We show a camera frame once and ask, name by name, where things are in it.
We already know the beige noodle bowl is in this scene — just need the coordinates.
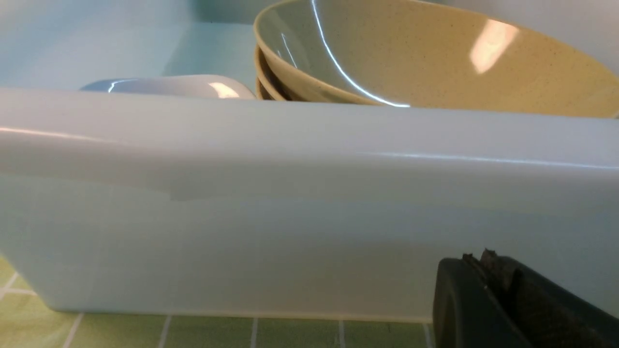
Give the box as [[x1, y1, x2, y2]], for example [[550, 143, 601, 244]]
[[255, 77, 276, 101], [253, 0, 619, 118], [254, 45, 308, 102]]

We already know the green checkered tablecloth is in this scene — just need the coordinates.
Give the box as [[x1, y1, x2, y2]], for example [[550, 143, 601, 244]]
[[0, 260, 436, 348]]

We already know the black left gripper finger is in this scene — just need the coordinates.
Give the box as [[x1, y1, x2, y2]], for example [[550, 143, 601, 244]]
[[432, 249, 619, 348]]

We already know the large white plastic bin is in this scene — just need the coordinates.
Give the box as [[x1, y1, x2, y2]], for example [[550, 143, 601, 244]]
[[1, 0, 618, 321]]

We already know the white small bowl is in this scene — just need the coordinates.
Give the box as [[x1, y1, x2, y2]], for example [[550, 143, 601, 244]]
[[80, 74, 256, 100]]

